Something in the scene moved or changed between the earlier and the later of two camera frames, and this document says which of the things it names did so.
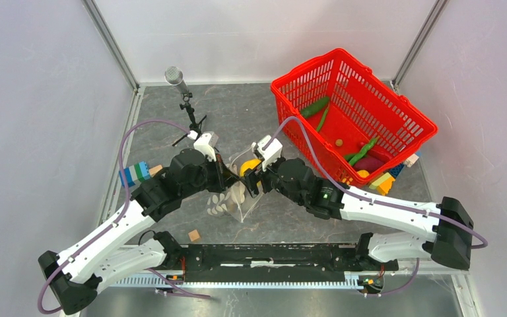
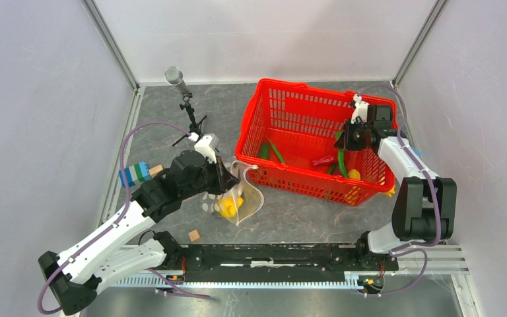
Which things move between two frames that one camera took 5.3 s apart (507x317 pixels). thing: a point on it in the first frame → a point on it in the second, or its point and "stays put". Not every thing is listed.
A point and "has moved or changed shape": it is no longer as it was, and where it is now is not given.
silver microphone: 173,76 stays put
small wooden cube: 193,235 stays put
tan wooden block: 154,170 stays put
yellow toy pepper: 250,164 → 228,206
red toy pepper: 381,152 has moved or changed shape
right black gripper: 252,176 → 344,141
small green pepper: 364,150 → 340,156
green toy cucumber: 314,107 has moved or changed shape
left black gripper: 224,177 stays put
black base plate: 279,263 stays put
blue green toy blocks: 138,172 stays put
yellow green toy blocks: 383,184 → 389,193
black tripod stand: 193,125 stays put
